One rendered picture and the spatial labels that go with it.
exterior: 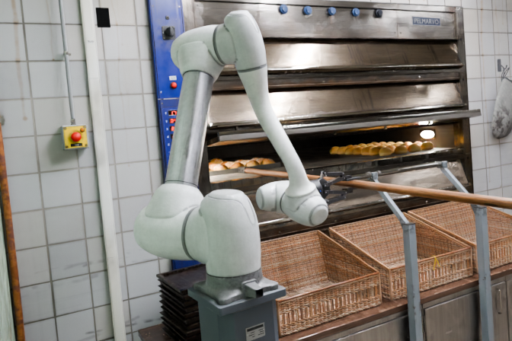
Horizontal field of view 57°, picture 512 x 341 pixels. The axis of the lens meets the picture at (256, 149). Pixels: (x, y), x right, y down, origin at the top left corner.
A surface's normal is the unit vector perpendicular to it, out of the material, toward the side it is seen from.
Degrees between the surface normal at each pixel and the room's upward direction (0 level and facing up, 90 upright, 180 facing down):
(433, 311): 91
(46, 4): 90
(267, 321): 90
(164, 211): 62
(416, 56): 70
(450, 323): 93
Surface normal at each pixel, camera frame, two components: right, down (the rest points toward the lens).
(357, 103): 0.40, -0.33
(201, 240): -0.51, 0.08
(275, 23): 0.46, 0.01
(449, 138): -0.88, 0.10
